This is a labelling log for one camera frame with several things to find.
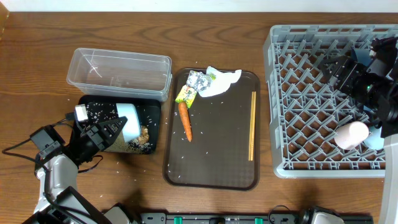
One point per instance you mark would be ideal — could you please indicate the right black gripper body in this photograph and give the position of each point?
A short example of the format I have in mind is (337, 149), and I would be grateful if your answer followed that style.
(367, 87)

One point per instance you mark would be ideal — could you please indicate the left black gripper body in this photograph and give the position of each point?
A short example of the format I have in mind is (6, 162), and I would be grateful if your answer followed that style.
(86, 150)

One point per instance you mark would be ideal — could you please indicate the dark blue bowl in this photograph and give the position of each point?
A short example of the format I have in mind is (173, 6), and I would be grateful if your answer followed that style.
(361, 56)

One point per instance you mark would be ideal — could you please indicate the light blue rice bowl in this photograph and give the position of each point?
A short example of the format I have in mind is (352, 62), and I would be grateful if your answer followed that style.
(132, 128)

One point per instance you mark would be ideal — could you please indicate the pink cup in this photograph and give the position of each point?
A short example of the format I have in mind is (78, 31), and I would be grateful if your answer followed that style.
(351, 135)

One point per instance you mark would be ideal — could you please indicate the small blue bowl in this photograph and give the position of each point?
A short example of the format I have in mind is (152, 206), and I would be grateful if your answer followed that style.
(374, 141)

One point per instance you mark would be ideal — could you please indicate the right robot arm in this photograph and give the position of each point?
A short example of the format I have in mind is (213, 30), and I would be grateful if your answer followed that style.
(374, 86)

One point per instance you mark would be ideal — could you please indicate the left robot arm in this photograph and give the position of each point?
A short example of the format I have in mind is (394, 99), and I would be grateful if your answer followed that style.
(57, 167)

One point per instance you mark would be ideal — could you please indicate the grey dishwasher rack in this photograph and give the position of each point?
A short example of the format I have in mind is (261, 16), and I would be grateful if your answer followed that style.
(306, 111)

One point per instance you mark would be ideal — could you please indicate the black plastic bin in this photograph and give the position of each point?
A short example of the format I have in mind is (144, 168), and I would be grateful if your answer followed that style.
(149, 113)

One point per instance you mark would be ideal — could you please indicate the spilled rice pile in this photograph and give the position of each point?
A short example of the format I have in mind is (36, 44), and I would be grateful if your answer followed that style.
(99, 112)

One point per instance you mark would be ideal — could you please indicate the clear plastic bin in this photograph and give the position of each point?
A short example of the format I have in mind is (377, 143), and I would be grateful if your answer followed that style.
(120, 74)

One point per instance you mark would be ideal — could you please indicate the orange carrot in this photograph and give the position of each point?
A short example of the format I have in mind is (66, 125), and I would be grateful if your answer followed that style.
(184, 116)

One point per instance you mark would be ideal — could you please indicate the foil snack wrapper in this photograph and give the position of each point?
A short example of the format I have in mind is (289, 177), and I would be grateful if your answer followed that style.
(196, 82)

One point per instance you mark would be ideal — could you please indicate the wooden chopstick right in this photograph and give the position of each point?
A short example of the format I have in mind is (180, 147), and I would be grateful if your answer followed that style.
(253, 124)

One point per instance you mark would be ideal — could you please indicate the brown plastic serving tray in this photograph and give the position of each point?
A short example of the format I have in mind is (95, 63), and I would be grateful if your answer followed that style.
(224, 151)

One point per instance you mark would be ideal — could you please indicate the crumpled white napkin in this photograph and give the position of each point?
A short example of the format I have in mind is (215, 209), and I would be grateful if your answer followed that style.
(221, 81)

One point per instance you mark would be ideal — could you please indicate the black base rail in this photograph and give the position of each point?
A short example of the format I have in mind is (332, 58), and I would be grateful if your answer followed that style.
(313, 215)

